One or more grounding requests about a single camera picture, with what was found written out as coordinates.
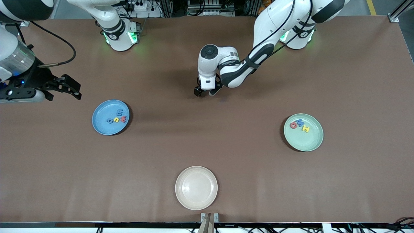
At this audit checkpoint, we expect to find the blue plate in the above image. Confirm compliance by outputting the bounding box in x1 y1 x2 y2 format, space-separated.
92 99 131 136

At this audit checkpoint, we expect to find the white equipment box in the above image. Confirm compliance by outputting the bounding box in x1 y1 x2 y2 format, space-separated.
187 0 235 17

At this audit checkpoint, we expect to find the white power strip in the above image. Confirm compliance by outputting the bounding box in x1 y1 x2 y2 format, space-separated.
125 0 152 12

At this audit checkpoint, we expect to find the beige plate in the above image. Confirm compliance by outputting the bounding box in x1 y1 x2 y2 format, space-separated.
175 166 218 211

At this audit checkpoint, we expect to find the mint green plate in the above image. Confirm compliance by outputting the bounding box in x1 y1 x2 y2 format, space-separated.
284 113 324 152

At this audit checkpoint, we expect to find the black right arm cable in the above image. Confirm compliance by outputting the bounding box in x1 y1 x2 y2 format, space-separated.
15 20 77 69

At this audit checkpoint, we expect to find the small metal bracket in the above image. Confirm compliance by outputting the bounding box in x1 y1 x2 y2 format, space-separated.
201 213 219 224

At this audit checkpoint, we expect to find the bundle of black cables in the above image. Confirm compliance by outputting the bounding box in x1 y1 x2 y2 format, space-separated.
385 217 414 233

